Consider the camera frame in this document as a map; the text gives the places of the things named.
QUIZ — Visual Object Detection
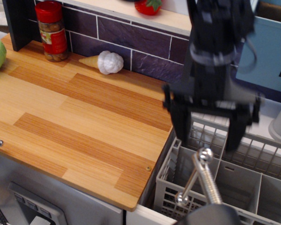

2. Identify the dark grey post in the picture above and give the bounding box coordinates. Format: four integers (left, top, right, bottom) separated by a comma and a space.
3, 0, 40, 52
178, 47, 194, 96

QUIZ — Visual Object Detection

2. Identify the grey oven control panel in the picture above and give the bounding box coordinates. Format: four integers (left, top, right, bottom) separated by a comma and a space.
8, 182, 67, 225

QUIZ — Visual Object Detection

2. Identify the grey plastic drying rack basket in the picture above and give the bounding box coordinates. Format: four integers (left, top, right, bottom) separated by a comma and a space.
154, 117, 281, 225

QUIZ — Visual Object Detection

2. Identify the black clamp base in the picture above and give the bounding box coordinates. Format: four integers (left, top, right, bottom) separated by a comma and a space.
175, 204, 242, 225

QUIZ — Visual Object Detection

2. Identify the red lid spice jar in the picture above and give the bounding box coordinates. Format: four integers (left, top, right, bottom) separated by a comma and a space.
35, 0, 68, 62

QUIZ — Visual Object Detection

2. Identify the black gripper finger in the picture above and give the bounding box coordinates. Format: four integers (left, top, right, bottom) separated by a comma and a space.
170, 105, 192, 143
226, 112, 252, 151

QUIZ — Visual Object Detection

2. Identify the light blue box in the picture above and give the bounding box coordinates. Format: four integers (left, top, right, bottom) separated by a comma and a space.
236, 16, 281, 92

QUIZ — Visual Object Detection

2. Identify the red toy strawberry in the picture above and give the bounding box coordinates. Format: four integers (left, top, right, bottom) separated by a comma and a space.
134, 0, 163, 15

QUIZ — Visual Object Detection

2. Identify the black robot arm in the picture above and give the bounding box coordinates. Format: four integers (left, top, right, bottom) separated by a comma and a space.
163, 0, 263, 151

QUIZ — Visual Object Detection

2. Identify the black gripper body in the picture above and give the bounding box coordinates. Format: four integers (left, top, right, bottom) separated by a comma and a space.
163, 61, 261, 124

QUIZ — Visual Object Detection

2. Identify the toy ice cream cone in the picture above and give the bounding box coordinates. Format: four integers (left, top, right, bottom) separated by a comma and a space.
79, 51, 124, 75

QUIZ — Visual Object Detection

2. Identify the dark grey middle post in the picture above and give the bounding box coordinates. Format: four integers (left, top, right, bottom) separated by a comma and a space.
178, 47, 194, 96

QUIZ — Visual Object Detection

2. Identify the dark grey left post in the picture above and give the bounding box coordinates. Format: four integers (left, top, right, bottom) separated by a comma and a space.
3, 0, 40, 52

